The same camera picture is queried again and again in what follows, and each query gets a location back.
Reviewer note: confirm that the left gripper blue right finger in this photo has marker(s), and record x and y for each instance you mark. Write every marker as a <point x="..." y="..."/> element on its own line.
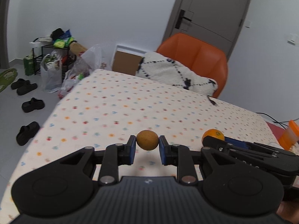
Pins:
<point x="182" y="158"/>

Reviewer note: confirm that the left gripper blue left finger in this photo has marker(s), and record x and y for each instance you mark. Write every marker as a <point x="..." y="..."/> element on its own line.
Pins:
<point x="112" y="157"/>

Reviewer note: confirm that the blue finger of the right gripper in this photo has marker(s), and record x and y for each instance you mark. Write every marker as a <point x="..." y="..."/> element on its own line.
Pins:
<point x="237" y="143"/>

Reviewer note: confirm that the orange fruit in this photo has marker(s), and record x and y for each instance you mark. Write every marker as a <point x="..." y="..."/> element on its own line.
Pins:
<point x="214" y="133"/>

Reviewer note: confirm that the brown longan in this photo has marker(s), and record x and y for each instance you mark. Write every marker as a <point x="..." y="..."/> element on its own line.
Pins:
<point x="147" y="140"/>

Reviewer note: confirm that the person's right hand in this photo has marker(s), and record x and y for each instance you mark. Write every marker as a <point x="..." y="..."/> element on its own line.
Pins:
<point x="289" y="211"/>

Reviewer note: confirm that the red table mat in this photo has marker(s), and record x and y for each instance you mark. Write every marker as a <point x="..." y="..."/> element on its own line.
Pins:
<point x="276" y="130"/>

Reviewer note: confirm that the floral patterned tablecloth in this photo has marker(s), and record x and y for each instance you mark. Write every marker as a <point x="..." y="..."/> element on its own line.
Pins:
<point x="108" y="107"/>

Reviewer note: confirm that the orange lidded plastic jar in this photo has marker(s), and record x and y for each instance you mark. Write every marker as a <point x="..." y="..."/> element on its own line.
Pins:
<point x="290" y="136"/>

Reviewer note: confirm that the orange leather chair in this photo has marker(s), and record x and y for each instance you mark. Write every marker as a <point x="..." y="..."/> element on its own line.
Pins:
<point x="200" y="57"/>

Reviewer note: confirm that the white black fuzzy cushion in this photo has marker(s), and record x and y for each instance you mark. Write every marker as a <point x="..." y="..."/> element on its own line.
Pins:
<point x="159" y="68"/>

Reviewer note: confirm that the black sandal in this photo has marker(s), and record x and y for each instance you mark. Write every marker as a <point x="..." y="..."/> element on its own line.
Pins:
<point x="27" y="132"/>
<point x="33" y="104"/>
<point x="19" y="83"/>
<point x="26" y="88"/>

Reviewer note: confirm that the cardboard white framed panel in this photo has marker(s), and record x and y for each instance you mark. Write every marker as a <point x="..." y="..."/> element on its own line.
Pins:
<point x="126" y="59"/>

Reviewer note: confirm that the clear plastic bag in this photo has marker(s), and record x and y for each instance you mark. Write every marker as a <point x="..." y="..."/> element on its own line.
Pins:
<point x="88" y="60"/>

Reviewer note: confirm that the white shopping bag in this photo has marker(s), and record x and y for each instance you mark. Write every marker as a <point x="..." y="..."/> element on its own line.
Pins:
<point x="51" y="73"/>

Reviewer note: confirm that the black shelf rack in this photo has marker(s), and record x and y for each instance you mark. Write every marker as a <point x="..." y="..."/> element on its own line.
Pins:
<point x="44" y="48"/>

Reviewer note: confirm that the green carton box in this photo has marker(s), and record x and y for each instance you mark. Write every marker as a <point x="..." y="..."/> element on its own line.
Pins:
<point x="28" y="65"/>

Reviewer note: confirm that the grey door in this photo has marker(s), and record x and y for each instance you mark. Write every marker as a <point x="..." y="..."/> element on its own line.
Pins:
<point x="217" y="22"/>

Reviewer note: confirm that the green slipper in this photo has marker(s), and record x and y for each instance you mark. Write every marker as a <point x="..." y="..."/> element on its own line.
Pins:
<point x="7" y="77"/>

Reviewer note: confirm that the white wall switch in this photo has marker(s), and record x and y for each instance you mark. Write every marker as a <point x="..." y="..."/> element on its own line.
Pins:
<point x="292" y="39"/>

